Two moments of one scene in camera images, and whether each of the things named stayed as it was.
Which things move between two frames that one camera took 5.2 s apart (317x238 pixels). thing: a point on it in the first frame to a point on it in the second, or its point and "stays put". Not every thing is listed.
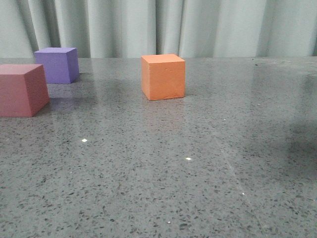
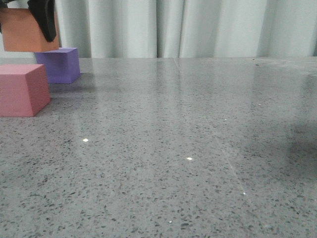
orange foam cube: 163,76 to 21,32
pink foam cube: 23,90 stays put
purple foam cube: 61,64 stays put
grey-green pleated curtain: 193,29 stays put
